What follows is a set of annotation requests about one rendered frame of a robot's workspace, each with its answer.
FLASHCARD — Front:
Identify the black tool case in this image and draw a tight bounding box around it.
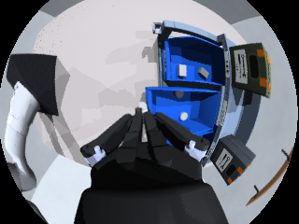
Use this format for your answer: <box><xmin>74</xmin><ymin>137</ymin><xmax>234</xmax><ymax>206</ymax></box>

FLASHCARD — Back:
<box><xmin>210</xmin><ymin>134</ymin><xmax>256</xmax><ymax>186</ymax></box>

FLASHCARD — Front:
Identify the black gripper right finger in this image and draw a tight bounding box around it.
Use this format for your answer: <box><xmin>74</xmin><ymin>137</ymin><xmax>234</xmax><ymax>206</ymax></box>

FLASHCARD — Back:
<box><xmin>143</xmin><ymin>102</ymin><xmax>210</xmax><ymax>169</ymax></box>

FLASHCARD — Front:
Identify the dark green tool case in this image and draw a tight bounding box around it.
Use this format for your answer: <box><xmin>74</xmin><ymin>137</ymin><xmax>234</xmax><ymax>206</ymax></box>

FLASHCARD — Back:
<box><xmin>229</xmin><ymin>43</ymin><xmax>271</xmax><ymax>98</ymax></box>

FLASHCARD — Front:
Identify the blue open-front bin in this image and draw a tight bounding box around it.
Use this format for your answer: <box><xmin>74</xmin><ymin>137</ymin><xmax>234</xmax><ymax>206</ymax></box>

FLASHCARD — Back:
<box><xmin>162</xmin><ymin>36</ymin><xmax>225</xmax><ymax>86</ymax></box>
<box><xmin>164</xmin><ymin>124</ymin><xmax>218</xmax><ymax>155</ymax></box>
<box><xmin>146</xmin><ymin>87</ymin><xmax>221</xmax><ymax>133</ymax></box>

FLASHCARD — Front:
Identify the dark grey shelf rack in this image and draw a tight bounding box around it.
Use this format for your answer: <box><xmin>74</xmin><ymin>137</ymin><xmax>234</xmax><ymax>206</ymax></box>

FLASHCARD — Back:
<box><xmin>152</xmin><ymin>20</ymin><xmax>262</xmax><ymax>168</ymax></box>

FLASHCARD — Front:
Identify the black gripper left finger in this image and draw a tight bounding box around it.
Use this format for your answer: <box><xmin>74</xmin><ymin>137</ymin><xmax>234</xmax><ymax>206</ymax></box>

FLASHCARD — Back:
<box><xmin>80</xmin><ymin>102</ymin><xmax>144</xmax><ymax>171</ymax></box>

